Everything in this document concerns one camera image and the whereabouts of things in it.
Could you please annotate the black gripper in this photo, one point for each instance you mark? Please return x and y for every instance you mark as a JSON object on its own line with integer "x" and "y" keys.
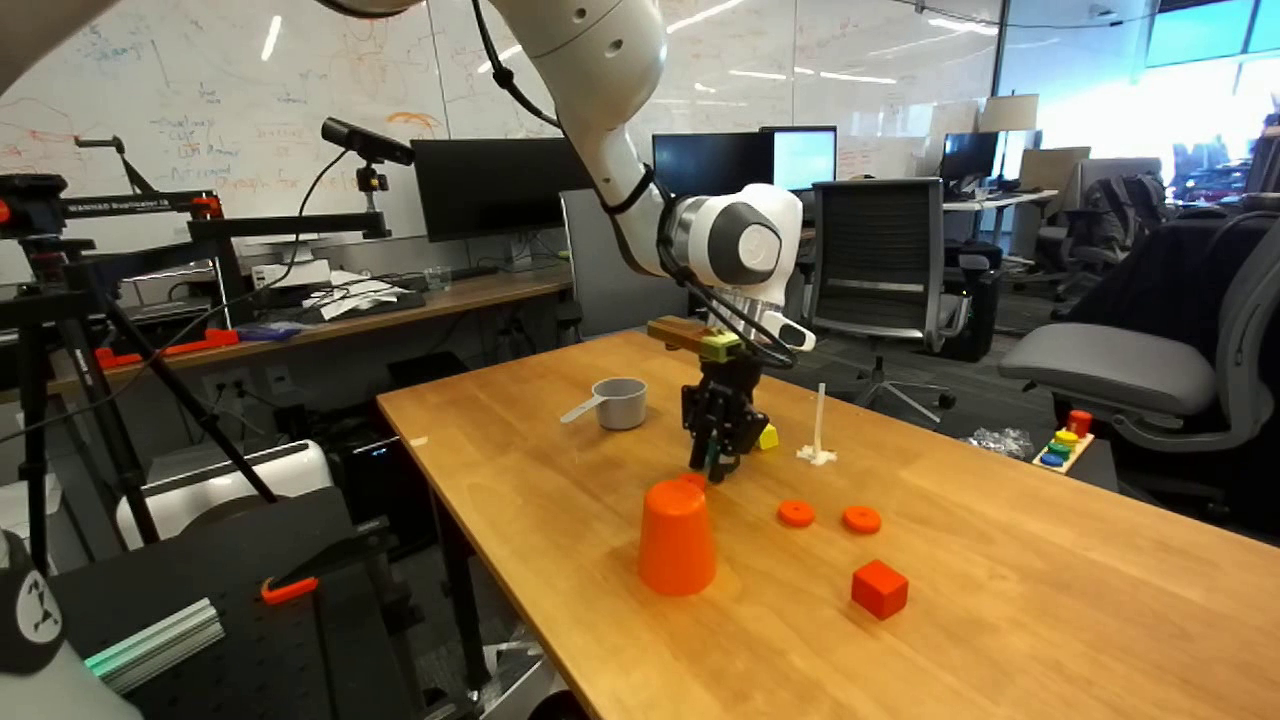
{"x": 724, "y": 393}

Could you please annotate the yellow block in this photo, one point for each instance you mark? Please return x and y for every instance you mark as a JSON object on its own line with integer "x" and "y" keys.
{"x": 770, "y": 436}

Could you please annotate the red cube block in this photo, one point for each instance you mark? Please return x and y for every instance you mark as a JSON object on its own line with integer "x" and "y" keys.
{"x": 883, "y": 588}

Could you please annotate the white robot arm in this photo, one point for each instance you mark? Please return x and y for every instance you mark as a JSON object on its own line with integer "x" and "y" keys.
{"x": 724, "y": 244}

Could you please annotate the orange plastic cup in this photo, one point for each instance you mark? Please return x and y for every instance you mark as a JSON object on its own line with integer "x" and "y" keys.
{"x": 677, "y": 540}

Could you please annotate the grey measuring cup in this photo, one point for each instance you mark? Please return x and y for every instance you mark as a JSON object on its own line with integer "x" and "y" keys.
{"x": 623, "y": 403}

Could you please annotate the orange disc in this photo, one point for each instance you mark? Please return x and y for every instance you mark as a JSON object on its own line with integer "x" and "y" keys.
{"x": 860, "y": 521}
{"x": 797, "y": 512}

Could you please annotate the plain grey chair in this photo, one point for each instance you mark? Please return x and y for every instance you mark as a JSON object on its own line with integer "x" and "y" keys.
{"x": 587, "y": 285}

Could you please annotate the black mesh office chair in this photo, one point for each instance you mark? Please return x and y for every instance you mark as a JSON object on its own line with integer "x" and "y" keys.
{"x": 874, "y": 254}

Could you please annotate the black computer monitor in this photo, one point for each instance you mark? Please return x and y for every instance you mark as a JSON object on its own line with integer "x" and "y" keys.
{"x": 969, "y": 156}
{"x": 702, "y": 162}

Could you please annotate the lit blue monitor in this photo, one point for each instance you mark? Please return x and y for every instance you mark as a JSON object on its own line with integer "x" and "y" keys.
{"x": 806, "y": 156}

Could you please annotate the long wooden desk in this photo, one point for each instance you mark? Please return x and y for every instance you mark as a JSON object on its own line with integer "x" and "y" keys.
{"x": 440, "y": 299}

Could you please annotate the wide black monitor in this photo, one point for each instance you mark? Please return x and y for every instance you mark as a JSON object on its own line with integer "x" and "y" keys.
{"x": 492, "y": 185}

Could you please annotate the colourful wooden toy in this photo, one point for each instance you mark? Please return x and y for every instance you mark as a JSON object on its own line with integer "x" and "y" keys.
{"x": 1062, "y": 445}

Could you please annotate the white paper pile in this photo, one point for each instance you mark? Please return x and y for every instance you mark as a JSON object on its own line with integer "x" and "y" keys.
{"x": 349, "y": 299}

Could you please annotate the grey padded office chair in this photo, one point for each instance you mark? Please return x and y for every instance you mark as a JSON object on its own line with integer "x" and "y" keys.
{"x": 1104, "y": 367}

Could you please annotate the black draped cloth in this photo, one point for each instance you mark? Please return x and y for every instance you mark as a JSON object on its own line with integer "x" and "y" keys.
{"x": 1160, "y": 274}

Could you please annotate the white equipment box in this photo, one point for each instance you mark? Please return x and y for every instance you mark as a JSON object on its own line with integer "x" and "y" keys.
{"x": 226, "y": 485}

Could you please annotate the orange clamp bar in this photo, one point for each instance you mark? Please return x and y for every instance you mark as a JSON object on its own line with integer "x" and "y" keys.
{"x": 203, "y": 346}

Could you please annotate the black equipment cart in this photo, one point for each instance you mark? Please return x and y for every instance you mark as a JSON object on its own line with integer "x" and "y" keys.
{"x": 160, "y": 572}

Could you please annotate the silver green tube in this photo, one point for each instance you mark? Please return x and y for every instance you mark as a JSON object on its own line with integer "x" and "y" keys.
{"x": 160, "y": 641}

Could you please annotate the black cap with logo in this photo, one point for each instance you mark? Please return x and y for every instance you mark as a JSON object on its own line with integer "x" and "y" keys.
{"x": 30, "y": 606}

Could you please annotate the yellow-green wrist camera module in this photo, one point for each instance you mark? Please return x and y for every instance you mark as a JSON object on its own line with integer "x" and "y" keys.
{"x": 714, "y": 348}

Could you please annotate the white plastic post stand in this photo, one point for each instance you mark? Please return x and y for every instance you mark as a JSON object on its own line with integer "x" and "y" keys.
{"x": 817, "y": 454}

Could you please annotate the black camera on stand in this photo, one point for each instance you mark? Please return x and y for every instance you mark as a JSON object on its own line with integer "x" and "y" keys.
{"x": 362, "y": 139}

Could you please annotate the black camera tripod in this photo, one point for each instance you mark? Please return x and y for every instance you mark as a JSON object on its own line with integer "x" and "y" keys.
{"x": 30, "y": 212}

